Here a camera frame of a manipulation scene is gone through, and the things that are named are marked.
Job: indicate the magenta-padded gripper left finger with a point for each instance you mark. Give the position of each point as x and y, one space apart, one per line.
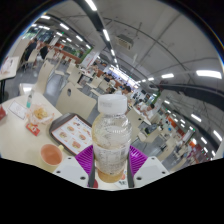
83 159

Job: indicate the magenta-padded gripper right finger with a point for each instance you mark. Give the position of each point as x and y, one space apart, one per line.
138 159

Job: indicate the clear bottle with amber drink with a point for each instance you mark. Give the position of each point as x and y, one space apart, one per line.
111 140

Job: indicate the yellow mug with pink inside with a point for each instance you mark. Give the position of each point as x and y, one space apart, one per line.
51 155

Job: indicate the dark brown food tray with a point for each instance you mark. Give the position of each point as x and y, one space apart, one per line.
53 128

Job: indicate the person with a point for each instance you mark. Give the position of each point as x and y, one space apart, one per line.
44 51
126 91
149 111
31 50

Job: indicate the small red carton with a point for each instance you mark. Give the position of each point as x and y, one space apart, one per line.
33 129

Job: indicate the crumpled food wrapper paper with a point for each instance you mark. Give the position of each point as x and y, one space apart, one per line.
40 114

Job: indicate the small clear green bottle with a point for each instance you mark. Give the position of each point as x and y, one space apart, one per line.
30 100

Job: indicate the white paper sheet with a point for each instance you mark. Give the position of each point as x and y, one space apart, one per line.
17 109

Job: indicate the group of ceiling lights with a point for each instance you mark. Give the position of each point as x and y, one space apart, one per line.
208 73

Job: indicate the ceiling air conditioner unit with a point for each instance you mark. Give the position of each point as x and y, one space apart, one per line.
125 42

